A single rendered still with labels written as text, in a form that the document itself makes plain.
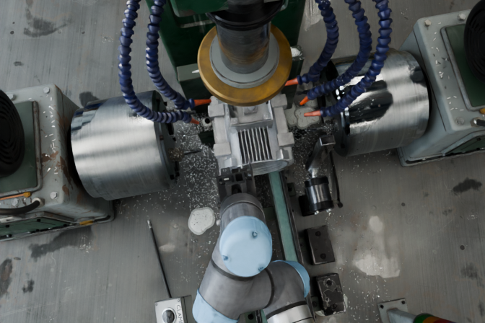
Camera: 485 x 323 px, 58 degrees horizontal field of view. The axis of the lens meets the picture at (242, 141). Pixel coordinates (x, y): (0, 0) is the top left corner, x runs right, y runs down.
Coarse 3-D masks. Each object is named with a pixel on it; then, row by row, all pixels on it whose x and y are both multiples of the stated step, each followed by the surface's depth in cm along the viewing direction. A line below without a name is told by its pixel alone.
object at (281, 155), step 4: (276, 152) 104; (280, 152) 103; (284, 152) 103; (276, 156) 103; (280, 156) 103; (284, 156) 103; (288, 156) 104; (224, 160) 104; (228, 160) 103; (232, 160) 103; (236, 160) 103; (280, 160) 104; (224, 164) 104; (228, 164) 103; (232, 164) 102; (236, 164) 103; (232, 168) 104; (284, 168) 115
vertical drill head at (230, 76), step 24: (240, 0) 57; (216, 24) 68; (216, 48) 81; (240, 48) 70; (264, 48) 74; (288, 48) 83; (216, 72) 80; (240, 72) 79; (264, 72) 79; (288, 72) 82; (216, 96) 83; (240, 96) 81; (264, 96) 81
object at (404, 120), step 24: (336, 72) 101; (360, 72) 100; (384, 72) 100; (408, 72) 99; (336, 96) 102; (360, 96) 98; (384, 96) 98; (408, 96) 98; (336, 120) 106; (360, 120) 99; (384, 120) 99; (408, 120) 100; (336, 144) 111; (360, 144) 103; (384, 144) 104; (408, 144) 108
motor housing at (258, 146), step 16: (224, 112) 108; (272, 112) 108; (224, 128) 107; (272, 128) 106; (240, 144) 104; (256, 144) 103; (272, 144) 104; (240, 160) 103; (256, 160) 102; (272, 160) 103; (288, 160) 106
